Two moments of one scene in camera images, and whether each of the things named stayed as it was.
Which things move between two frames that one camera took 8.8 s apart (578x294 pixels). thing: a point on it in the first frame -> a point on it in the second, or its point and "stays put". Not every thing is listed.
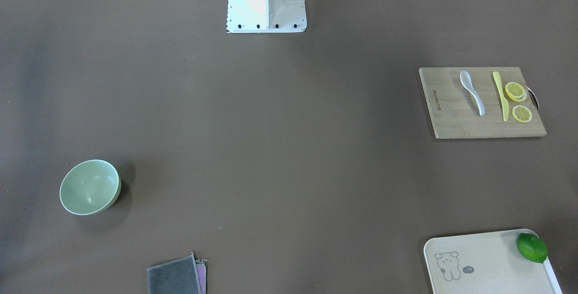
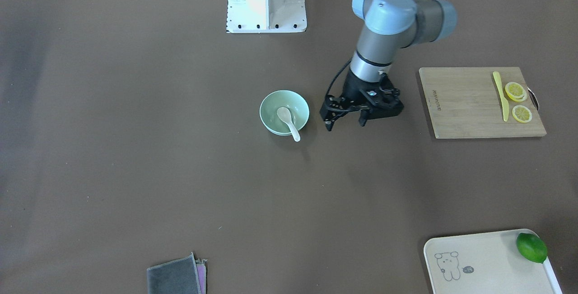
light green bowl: x=90 y=187 -> x=298 y=105
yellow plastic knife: x=505 y=104 stays put
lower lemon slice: x=522 y=114 stays put
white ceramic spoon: x=467 y=81 -> x=284 y=115
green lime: x=532 y=247 stays put
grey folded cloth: x=184 y=275 stays put
